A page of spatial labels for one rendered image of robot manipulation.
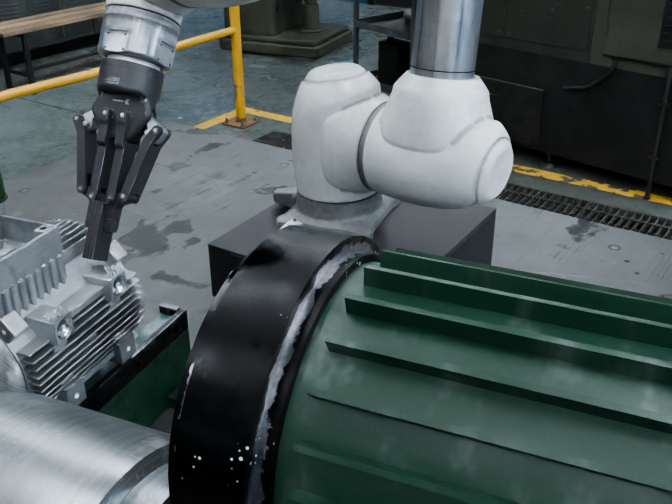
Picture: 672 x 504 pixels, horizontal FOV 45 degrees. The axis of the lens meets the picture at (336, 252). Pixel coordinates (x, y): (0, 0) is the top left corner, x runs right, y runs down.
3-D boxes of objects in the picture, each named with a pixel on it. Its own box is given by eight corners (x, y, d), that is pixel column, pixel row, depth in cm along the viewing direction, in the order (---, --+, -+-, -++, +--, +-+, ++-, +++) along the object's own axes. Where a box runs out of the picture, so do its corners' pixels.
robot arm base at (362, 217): (296, 186, 160) (294, 160, 158) (402, 200, 153) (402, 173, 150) (254, 225, 146) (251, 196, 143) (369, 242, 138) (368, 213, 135)
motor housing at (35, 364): (54, 455, 90) (22, 311, 82) (-74, 415, 97) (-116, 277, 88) (154, 359, 107) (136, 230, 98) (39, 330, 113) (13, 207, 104)
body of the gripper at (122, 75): (85, 52, 95) (69, 129, 95) (145, 59, 92) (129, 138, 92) (123, 70, 102) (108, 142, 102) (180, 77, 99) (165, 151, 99)
